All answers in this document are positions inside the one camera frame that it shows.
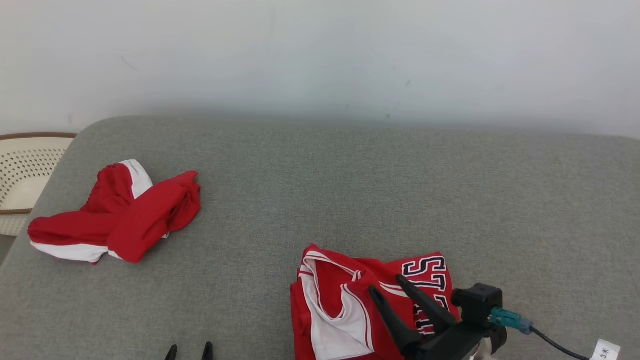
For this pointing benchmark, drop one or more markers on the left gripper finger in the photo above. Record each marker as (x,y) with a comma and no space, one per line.
(207,352)
(171,354)

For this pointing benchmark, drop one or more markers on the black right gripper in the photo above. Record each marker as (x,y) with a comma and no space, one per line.
(450,345)

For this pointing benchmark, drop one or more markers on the red basketball jersey number 23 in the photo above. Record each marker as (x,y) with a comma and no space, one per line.
(330,280)

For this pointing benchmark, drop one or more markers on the red white shorts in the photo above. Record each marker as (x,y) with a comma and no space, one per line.
(145,215)

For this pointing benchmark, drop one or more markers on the grey fabric sofa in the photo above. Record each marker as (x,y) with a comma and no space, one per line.
(350,200)

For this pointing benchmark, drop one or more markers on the cream laundry basket brown rim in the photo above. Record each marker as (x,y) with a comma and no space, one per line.
(25,170)

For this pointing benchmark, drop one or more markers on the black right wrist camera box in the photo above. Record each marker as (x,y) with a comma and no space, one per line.
(477,302)

